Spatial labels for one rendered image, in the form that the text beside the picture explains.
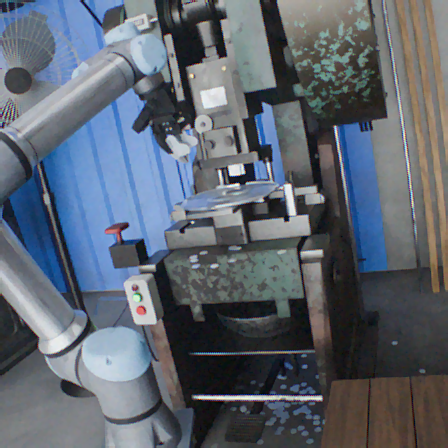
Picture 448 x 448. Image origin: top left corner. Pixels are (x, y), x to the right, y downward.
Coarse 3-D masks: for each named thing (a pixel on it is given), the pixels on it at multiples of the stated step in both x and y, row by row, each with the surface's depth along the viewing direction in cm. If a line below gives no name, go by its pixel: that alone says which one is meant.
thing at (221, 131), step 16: (208, 64) 136; (224, 64) 135; (192, 80) 139; (208, 80) 138; (224, 80) 136; (192, 96) 141; (208, 96) 139; (224, 96) 138; (208, 112) 141; (224, 112) 139; (208, 128) 141; (224, 128) 138; (240, 128) 139; (256, 128) 149; (208, 144) 139; (224, 144) 139; (240, 144) 140; (256, 144) 147
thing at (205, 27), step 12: (192, 0) 131; (204, 0) 131; (192, 12) 134; (204, 12) 134; (192, 24) 138; (204, 24) 136; (216, 24) 136; (192, 36) 140; (204, 36) 137; (216, 36) 137; (204, 48) 141; (216, 48) 140
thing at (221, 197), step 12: (204, 192) 154; (216, 192) 151; (228, 192) 144; (240, 192) 140; (252, 192) 139; (264, 192) 136; (180, 204) 143; (192, 204) 140; (204, 204) 137; (216, 204) 133; (228, 204) 128
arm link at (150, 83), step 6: (144, 78) 104; (150, 78) 104; (156, 78) 105; (162, 78) 107; (138, 84) 105; (144, 84) 105; (150, 84) 105; (156, 84) 105; (162, 84) 108; (138, 90) 106; (144, 90) 105; (150, 90) 106
